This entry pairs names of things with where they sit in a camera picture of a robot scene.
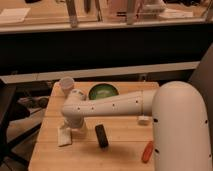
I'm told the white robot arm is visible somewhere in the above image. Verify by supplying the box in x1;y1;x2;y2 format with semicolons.
61;81;213;171

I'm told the black rectangular remote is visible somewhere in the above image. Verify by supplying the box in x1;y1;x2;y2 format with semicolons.
95;124;108;148

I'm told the green bowl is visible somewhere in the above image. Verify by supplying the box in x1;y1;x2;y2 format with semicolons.
88;83;119;100

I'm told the white paper cup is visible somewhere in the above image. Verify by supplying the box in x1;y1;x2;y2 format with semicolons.
59;77;74;96

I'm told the small white bottle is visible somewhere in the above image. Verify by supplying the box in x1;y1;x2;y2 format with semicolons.
137;116;150;125

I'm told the orange carrot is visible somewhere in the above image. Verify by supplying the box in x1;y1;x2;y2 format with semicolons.
141;141;154;163

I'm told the white paper sheet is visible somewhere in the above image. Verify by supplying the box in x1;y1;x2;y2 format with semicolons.
0;8;30;24

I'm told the metal frame post right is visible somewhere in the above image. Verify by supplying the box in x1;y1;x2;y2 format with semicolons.
126;0;136;25

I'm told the metal frame post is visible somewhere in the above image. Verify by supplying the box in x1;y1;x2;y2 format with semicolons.
126;0;136;25
66;0;78;28

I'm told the metal frame post left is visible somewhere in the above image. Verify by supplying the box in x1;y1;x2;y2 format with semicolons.
66;0;78;28

